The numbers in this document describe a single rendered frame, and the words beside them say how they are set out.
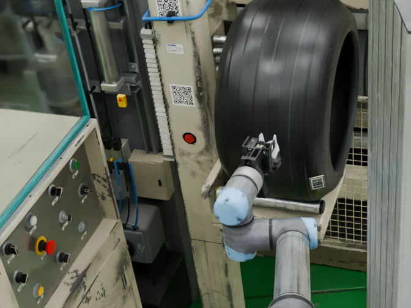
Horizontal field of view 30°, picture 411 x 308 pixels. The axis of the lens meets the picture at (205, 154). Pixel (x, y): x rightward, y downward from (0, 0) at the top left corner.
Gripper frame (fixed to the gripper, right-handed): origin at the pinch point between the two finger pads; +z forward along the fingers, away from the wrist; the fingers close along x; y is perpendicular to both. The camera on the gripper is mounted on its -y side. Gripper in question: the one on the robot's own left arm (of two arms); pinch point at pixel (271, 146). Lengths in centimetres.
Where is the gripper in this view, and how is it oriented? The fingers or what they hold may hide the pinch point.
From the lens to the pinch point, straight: 202.5
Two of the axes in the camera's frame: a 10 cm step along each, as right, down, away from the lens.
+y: -0.8, -8.7, -4.9
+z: 3.5, -4.9, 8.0
